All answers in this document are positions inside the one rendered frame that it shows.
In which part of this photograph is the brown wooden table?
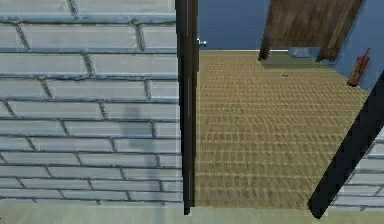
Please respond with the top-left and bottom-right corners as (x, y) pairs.
(257, 0), (364, 63)

